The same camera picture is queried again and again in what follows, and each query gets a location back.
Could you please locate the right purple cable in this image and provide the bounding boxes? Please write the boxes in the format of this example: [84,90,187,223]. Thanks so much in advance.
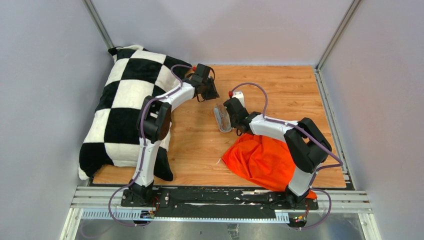
[228,82,344,231]

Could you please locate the aluminium frame rail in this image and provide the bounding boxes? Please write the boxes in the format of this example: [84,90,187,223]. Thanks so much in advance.
[60,186,382,240]

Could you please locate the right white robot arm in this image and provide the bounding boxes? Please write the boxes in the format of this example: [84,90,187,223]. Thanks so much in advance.
[223,97,332,209]

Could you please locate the purple cable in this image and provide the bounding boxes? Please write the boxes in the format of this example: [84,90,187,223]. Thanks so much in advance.
[228,82,344,231]
[107,64,200,228]

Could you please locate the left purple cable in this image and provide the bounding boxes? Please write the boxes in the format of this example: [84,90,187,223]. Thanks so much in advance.
[107,64,200,228]

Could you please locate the pink glasses case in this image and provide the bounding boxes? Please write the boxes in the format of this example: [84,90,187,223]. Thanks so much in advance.
[213,104,232,133]

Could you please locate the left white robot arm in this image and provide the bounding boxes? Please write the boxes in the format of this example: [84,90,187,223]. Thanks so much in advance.
[123,63,219,207]

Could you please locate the black white checkered pillow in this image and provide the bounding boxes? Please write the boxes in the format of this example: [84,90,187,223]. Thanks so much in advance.
[78,45,191,180]

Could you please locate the orange cloth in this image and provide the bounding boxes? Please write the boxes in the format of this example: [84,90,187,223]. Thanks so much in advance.
[221,133,296,192]

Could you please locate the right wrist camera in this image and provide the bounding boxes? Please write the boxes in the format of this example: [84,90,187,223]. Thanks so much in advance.
[231,91,246,108]

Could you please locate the orange transparent sunglasses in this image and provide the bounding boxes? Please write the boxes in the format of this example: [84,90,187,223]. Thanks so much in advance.
[217,104,232,133]

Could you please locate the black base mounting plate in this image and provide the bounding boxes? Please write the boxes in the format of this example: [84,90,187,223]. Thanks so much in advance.
[120,186,319,221]

